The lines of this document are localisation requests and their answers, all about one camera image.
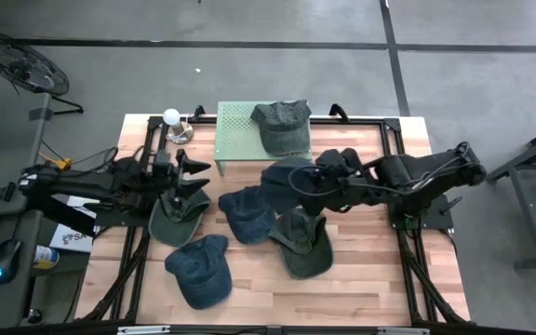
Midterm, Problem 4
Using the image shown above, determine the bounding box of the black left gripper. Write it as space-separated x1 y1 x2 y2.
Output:
153 148 212 208

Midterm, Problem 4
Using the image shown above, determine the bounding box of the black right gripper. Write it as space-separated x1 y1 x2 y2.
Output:
301 148 368 218

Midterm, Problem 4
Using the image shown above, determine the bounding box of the blue denim baseball cap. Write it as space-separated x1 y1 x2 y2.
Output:
217 184 277 246
260 154 319 216
164 234 234 311

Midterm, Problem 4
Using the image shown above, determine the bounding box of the dark green baseball cap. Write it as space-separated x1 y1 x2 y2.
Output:
249 99 314 158
148 188 212 248
267 208 335 281

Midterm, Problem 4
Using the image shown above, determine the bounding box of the white bulb table lamp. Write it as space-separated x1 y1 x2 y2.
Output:
162 108 194 146

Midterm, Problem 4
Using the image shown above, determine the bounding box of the green perforated metal shelf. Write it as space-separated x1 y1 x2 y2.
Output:
213 100 314 179

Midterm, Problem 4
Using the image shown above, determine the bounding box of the black diagonal bar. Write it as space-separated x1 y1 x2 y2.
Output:
25 194 98 239

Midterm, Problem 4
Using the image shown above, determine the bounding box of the white printed cardboard box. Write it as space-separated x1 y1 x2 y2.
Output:
48 194 100 255

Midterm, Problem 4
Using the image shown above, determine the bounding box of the white and yellow can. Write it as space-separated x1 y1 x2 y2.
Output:
33 244 60 271

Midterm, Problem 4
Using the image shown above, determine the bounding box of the grey desk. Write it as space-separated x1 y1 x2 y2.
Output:
0 91 53 329

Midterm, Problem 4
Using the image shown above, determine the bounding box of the black computer mouse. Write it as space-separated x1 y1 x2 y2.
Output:
0 238 23 286

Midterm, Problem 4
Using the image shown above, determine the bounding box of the black floor fan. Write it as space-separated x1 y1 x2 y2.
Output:
0 30 85 116

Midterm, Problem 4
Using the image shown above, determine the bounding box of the grey metal side table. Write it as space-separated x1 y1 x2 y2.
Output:
483 118 536 272

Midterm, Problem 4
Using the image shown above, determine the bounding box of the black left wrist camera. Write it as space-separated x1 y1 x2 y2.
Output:
153 149 173 177

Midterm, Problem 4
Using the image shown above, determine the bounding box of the black power cable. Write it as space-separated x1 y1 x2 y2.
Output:
42 139 120 185

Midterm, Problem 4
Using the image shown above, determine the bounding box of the yellow power plug cable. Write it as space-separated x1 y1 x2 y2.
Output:
38 151 74 174

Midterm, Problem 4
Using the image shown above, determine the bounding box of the silver metal bracket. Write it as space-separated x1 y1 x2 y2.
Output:
377 327 431 335
116 325 171 335

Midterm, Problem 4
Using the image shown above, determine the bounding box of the black wedge bracket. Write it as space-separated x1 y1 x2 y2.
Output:
0 181 19 204

